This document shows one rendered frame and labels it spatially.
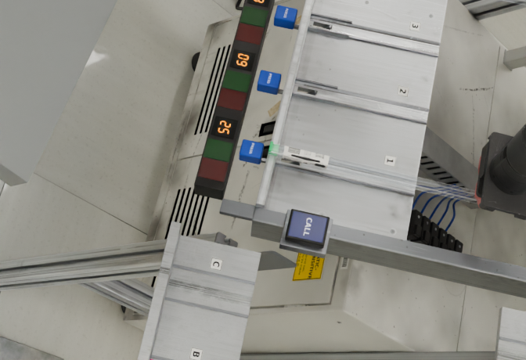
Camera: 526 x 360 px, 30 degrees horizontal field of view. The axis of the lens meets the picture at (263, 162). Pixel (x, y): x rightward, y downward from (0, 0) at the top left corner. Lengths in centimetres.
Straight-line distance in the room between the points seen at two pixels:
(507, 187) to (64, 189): 102
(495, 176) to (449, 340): 62
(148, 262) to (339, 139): 33
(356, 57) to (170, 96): 85
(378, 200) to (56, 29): 47
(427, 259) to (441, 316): 50
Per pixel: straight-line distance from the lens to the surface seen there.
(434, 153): 172
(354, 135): 135
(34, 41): 125
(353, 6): 145
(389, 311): 165
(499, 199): 123
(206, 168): 132
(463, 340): 183
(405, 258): 129
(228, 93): 137
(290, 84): 135
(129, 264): 146
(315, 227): 124
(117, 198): 205
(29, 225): 192
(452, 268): 130
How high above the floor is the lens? 161
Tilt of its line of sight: 43 degrees down
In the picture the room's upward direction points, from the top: 79 degrees clockwise
